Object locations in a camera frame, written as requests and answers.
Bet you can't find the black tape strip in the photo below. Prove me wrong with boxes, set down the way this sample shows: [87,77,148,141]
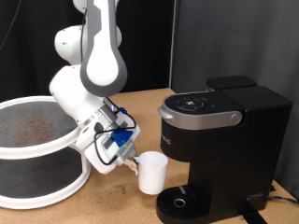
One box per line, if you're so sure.
[237,204,269,224]

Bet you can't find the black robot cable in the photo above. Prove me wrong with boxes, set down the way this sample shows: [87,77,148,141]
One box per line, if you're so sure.
[79,8,138,166]

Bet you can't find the white two-tier turntable shelf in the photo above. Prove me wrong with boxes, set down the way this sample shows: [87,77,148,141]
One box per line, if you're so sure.
[0,95,92,210]

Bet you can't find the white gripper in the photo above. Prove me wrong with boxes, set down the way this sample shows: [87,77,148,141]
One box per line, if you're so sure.
[75,111,141,176]

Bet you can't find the white mug green handle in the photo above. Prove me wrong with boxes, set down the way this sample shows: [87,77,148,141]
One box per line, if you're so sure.
[136,150,169,196]

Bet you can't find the black curtain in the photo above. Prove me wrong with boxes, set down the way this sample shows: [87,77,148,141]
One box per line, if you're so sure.
[0,0,176,102]

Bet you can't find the braided power cable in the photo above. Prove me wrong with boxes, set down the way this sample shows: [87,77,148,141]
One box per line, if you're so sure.
[268,185,299,206]

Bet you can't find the black Keurig coffee machine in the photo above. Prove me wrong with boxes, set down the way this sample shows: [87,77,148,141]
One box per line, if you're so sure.
[156,75,293,224]

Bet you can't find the clear water tank black lid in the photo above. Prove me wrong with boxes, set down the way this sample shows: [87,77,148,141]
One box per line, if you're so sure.
[206,75,258,91]

